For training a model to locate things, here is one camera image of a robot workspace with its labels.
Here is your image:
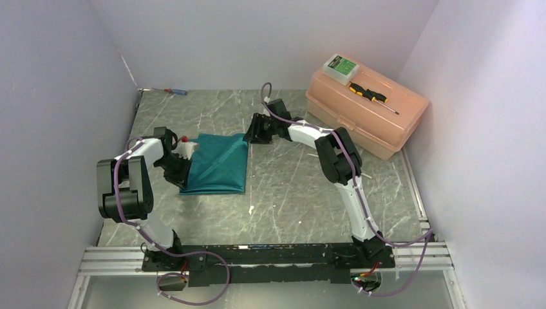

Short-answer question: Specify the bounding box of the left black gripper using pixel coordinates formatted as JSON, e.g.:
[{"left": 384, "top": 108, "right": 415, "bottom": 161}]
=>
[{"left": 155, "top": 154, "right": 193, "bottom": 190}]

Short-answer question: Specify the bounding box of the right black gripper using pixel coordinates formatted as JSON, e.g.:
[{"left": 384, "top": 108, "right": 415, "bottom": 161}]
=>
[{"left": 242, "top": 114, "right": 278, "bottom": 145}]

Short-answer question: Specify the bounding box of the teal cloth napkin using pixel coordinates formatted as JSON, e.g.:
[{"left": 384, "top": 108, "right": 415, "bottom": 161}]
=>
[{"left": 179, "top": 133, "right": 249, "bottom": 196}]

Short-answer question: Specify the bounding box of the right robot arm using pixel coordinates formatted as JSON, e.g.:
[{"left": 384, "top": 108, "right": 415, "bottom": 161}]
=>
[{"left": 243, "top": 99, "right": 385, "bottom": 267}]

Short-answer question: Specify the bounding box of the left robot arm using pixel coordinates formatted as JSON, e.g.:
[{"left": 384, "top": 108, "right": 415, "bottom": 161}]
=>
[{"left": 97, "top": 127, "right": 199, "bottom": 270}]

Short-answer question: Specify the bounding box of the blue red screwdriver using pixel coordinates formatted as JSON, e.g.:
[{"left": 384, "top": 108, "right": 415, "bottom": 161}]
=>
[{"left": 151, "top": 88, "right": 188, "bottom": 96}]

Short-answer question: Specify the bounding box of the green white small box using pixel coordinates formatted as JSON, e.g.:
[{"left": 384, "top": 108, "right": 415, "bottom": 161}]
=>
[{"left": 322, "top": 53, "right": 360, "bottom": 86}]

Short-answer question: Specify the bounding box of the yellow black screwdriver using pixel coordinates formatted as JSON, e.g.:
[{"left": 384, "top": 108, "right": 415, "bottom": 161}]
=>
[{"left": 348, "top": 82, "right": 400, "bottom": 115}]

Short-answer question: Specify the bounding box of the pink plastic toolbox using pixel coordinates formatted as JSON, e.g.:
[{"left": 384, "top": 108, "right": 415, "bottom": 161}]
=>
[{"left": 306, "top": 55, "right": 429, "bottom": 160}]

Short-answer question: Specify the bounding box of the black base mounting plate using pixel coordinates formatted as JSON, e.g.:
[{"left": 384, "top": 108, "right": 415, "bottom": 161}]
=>
[{"left": 143, "top": 243, "right": 395, "bottom": 287}]

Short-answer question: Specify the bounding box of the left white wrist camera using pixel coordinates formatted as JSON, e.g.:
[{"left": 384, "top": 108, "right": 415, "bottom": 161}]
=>
[{"left": 174, "top": 136, "right": 200, "bottom": 160}]

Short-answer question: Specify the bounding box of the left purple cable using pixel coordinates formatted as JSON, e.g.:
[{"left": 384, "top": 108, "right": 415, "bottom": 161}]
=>
[{"left": 112, "top": 136, "right": 231, "bottom": 307}]

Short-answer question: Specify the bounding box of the aluminium frame rail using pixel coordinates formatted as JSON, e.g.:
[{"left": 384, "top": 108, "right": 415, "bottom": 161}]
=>
[{"left": 78, "top": 242, "right": 455, "bottom": 276}]

